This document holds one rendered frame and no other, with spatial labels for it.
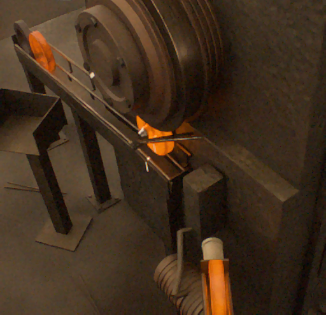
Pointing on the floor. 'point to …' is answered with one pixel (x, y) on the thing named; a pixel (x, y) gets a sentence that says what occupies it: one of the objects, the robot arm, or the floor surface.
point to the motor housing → (192, 300)
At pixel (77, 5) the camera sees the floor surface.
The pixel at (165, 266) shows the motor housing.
